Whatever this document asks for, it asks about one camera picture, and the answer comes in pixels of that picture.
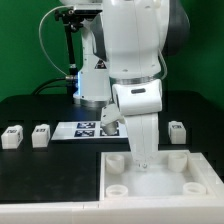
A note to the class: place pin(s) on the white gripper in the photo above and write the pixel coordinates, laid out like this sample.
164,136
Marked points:
139,105

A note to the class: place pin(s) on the white square tabletop part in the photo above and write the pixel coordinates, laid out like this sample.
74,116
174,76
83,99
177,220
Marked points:
174,173

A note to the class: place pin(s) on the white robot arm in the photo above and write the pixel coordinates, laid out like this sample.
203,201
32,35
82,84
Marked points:
134,38

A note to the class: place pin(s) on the white sheet with fiducial markers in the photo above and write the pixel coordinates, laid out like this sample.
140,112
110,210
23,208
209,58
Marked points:
85,130

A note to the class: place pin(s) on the white L-shaped obstacle fence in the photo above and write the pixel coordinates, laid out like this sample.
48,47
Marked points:
175,210

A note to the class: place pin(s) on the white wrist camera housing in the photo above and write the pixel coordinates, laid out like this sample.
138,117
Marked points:
110,114

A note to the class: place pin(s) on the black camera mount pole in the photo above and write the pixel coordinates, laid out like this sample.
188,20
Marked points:
72,23

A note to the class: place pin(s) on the black camera on mount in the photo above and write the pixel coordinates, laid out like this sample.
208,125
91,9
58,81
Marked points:
88,9

